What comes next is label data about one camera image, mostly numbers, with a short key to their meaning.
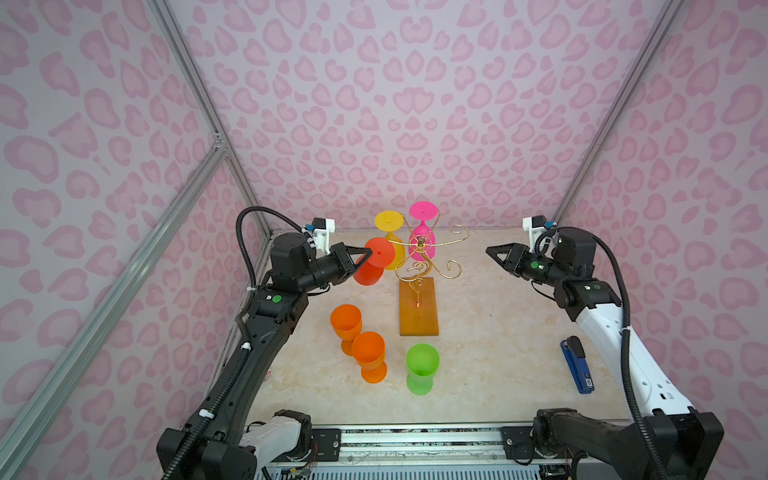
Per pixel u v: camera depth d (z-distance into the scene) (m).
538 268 0.63
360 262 0.66
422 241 0.74
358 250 0.66
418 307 0.98
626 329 0.46
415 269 0.82
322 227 0.64
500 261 0.71
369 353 0.80
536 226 0.67
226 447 0.37
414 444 0.75
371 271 0.80
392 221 0.77
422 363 0.77
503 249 0.69
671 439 0.39
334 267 0.61
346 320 0.81
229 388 0.41
